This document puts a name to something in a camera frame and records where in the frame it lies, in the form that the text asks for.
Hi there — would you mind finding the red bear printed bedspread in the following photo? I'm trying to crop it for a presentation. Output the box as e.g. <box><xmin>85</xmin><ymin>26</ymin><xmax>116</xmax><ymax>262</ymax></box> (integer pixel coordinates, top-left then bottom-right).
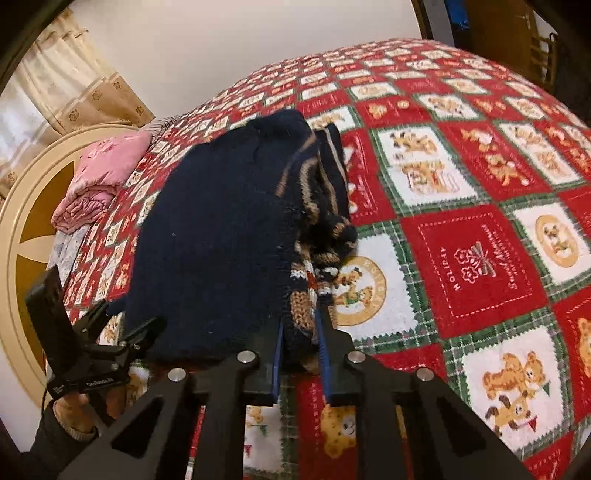
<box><xmin>62</xmin><ymin>38</ymin><xmax>591</xmax><ymax>480</ymax></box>

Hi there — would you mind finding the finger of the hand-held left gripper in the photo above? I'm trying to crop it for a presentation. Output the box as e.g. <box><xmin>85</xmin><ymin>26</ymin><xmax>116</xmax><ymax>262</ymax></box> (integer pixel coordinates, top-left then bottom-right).
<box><xmin>116</xmin><ymin>316</ymin><xmax>168</xmax><ymax>361</ymax></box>
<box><xmin>73</xmin><ymin>300</ymin><xmax>112</xmax><ymax>343</ymax></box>

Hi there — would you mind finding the cream and brown headboard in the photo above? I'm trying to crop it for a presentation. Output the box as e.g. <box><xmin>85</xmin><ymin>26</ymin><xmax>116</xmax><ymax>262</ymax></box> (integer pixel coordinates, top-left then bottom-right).
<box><xmin>0</xmin><ymin>123</ymin><xmax>149</xmax><ymax>409</ymax></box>

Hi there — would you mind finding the wooden chair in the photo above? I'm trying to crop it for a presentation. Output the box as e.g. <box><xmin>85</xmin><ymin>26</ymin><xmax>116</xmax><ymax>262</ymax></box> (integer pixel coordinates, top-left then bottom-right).
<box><xmin>525</xmin><ymin>25</ymin><xmax>563</xmax><ymax>86</ymax></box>
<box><xmin>465</xmin><ymin>0</ymin><xmax>542</xmax><ymax>71</ymax></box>

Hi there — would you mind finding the beige patterned curtain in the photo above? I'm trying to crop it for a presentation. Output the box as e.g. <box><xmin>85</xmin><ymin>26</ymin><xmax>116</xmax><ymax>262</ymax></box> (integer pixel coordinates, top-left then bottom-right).
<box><xmin>0</xmin><ymin>7</ymin><xmax>156</xmax><ymax>195</ymax></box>

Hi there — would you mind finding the pink folded blanket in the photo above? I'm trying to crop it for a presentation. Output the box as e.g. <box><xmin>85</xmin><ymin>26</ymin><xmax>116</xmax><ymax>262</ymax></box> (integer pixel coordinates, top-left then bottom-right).
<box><xmin>51</xmin><ymin>131</ymin><xmax>153</xmax><ymax>234</ymax></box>

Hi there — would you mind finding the grey striped cloth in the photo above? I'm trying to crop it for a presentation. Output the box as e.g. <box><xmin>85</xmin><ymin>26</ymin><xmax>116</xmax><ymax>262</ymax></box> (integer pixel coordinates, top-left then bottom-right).
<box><xmin>147</xmin><ymin>115</ymin><xmax>186</xmax><ymax>136</ymax></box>

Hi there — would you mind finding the person's left forearm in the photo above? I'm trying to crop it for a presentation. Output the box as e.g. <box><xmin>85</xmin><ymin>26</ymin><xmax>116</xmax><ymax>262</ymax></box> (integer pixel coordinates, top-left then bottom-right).
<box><xmin>27</xmin><ymin>404</ymin><xmax>100</xmax><ymax>469</ymax></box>

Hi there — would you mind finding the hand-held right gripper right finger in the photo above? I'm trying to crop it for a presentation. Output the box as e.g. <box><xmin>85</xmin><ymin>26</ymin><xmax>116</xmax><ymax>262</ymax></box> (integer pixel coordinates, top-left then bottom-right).
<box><xmin>315</xmin><ymin>305</ymin><xmax>536</xmax><ymax>480</ymax></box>

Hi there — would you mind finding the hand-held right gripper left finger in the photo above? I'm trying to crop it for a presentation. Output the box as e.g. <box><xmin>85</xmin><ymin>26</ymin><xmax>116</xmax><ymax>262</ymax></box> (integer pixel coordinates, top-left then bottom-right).
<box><xmin>59</xmin><ymin>320</ymin><xmax>285</xmax><ymax>480</ymax></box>

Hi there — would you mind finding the blue hanging cloth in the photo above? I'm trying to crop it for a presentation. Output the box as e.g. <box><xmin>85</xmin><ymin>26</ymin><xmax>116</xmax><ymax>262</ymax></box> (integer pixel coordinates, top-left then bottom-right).
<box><xmin>450</xmin><ymin>0</ymin><xmax>469</xmax><ymax>31</ymax></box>

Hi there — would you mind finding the navy knitted sweater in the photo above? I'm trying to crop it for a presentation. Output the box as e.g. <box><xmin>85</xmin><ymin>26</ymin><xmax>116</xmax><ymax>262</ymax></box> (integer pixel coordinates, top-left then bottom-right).
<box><xmin>107</xmin><ymin>109</ymin><xmax>359</xmax><ymax>376</ymax></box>

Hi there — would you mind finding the grey patterned pillow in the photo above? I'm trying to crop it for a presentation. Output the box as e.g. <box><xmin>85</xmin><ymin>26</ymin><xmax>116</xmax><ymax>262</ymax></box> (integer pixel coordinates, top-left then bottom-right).
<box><xmin>46</xmin><ymin>223</ymin><xmax>91</xmax><ymax>278</ymax></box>

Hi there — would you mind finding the person's left hand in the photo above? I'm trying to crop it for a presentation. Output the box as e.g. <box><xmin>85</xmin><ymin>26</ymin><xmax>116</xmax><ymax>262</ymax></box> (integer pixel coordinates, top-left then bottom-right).
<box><xmin>52</xmin><ymin>385</ymin><xmax>128</xmax><ymax>437</ymax></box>

